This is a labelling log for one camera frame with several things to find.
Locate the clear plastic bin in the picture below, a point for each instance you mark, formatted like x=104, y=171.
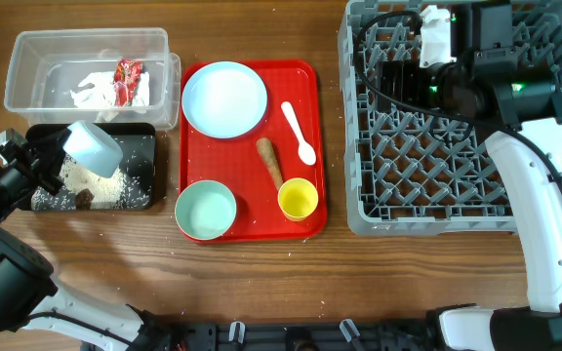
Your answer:
x=46, y=64

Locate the red serving tray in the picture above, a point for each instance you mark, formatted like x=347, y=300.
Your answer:
x=236, y=163

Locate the yellow plastic cup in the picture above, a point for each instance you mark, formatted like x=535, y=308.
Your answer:
x=297, y=198

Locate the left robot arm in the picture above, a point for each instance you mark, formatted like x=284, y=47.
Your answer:
x=31, y=297

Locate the light blue plate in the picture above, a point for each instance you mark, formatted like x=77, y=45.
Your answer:
x=224, y=99

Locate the grey dishwasher rack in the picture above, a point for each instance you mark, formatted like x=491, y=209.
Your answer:
x=407, y=174

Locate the mint green bowl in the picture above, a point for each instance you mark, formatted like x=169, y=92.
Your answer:
x=205, y=210

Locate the black plastic tray bin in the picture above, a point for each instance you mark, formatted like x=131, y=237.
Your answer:
x=138, y=143

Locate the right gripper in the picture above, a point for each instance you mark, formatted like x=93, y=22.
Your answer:
x=406, y=73

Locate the white rice pile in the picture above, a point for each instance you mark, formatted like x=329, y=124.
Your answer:
x=119, y=192

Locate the white plastic spoon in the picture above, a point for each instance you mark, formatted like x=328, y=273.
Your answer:
x=306, y=151

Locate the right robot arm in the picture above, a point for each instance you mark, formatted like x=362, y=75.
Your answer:
x=475, y=77

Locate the dark brown food lump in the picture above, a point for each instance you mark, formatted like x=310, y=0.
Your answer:
x=83, y=200

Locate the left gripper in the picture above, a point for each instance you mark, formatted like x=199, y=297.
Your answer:
x=38, y=165

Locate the light blue bowl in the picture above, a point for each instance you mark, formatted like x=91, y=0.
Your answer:
x=93, y=148

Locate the white napkin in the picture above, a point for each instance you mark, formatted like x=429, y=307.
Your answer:
x=96, y=91

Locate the red snack wrapper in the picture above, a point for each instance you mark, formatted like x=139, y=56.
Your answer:
x=126, y=80

